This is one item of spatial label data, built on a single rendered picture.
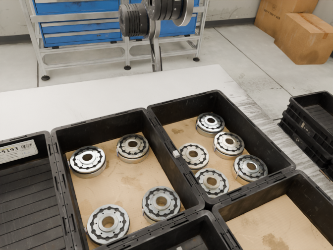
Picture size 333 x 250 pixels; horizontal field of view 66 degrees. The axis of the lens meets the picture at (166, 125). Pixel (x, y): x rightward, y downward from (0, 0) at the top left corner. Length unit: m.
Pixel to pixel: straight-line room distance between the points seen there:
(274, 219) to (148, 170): 0.38
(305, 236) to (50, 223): 0.66
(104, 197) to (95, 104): 0.59
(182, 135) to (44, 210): 0.48
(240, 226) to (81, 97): 0.91
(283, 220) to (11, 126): 1.06
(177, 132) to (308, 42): 2.73
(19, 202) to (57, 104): 0.59
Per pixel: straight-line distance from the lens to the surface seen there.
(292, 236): 0.79
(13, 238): 0.76
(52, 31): 2.61
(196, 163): 0.79
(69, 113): 1.22
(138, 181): 0.77
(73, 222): 0.63
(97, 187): 0.77
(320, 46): 3.59
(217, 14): 4.08
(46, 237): 0.74
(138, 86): 1.35
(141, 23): 1.56
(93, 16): 2.54
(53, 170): 0.71
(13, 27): 3.55
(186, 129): 0.93
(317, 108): 1.93
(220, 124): 0.94
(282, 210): 0.82
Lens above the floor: 1.47
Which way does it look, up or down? 43 degrees down
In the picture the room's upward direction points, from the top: 5 degrees clockwise
